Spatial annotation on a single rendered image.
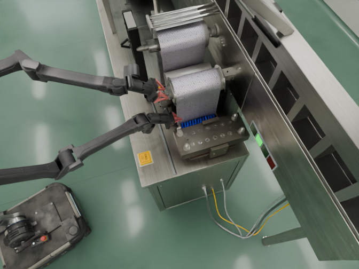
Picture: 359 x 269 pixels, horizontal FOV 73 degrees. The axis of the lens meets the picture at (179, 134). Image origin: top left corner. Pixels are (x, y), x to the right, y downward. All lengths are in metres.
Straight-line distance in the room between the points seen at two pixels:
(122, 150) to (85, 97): 0.83
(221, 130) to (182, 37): 0.53
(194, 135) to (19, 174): 0.83
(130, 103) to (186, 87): 0.58
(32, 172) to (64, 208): 1.13
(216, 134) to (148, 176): 0.45
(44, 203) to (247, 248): 1.70
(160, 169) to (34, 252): 1.26
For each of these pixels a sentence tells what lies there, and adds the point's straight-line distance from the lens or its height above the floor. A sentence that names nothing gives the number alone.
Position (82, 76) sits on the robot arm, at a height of 1.42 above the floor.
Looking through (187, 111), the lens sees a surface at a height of 1.13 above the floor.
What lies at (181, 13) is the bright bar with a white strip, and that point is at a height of 1.44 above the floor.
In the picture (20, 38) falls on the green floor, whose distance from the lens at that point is 4.10.
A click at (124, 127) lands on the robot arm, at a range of 1.20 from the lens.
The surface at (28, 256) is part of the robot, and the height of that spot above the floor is 0.24.
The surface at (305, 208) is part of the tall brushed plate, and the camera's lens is 1.10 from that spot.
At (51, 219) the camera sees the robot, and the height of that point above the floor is 0.26.
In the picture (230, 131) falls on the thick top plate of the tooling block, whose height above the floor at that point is 1.03.
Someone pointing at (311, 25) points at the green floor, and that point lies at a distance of 3.96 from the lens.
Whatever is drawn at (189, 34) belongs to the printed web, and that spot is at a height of 1.39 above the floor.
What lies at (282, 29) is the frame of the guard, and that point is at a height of 1.69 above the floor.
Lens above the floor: 2.24
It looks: 62 degrees down
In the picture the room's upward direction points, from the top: 3 degrees counter-clockwise
